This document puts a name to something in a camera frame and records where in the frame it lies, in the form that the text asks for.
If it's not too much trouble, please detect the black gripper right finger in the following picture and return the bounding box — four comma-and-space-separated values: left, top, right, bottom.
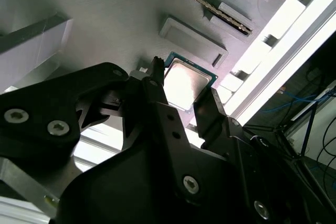
194, 89, 332, 224

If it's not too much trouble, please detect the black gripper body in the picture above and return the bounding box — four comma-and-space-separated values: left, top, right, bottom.
56, 142, 253, 224

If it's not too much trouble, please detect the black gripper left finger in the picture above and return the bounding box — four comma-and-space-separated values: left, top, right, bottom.
0, 56, 208, 206

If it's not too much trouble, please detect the CPU with silver top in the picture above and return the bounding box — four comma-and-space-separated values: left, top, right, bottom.
162, 50, 219, 114

